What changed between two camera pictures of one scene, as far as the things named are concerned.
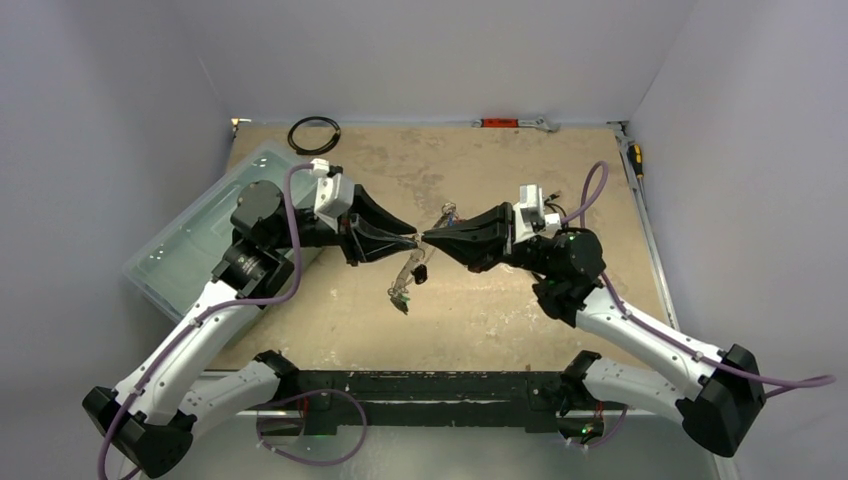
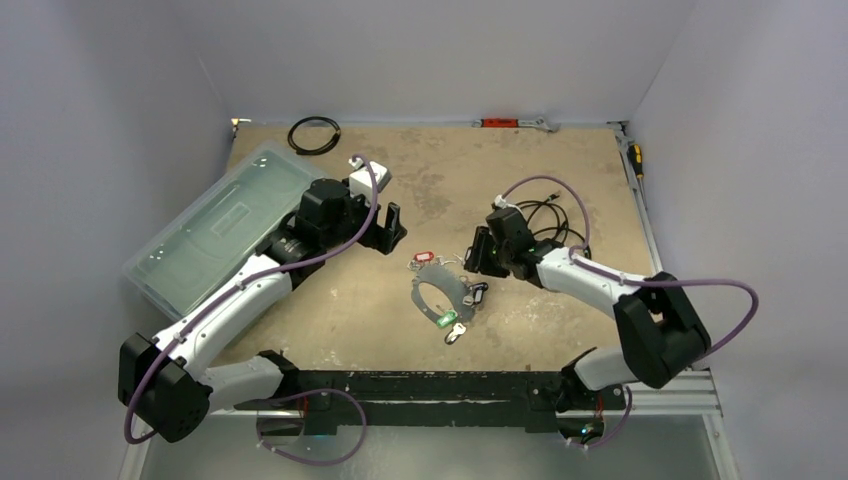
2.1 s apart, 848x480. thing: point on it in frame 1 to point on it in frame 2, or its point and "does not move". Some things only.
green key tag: x=400 y=303 to x=446 y=318
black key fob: x=420 y=274 to x=478 y=291
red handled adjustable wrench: x=515 y=123 does not move
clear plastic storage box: x=175 y=267 does not move
